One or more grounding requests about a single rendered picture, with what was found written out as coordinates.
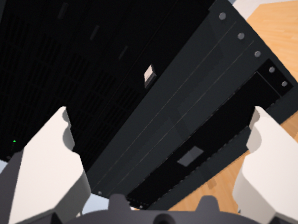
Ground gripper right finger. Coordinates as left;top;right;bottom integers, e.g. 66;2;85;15
232;106;298;224

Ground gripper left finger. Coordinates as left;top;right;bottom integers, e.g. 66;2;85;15
0;106;91;224

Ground black server rack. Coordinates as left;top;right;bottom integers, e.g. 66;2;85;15
0;0;298;211

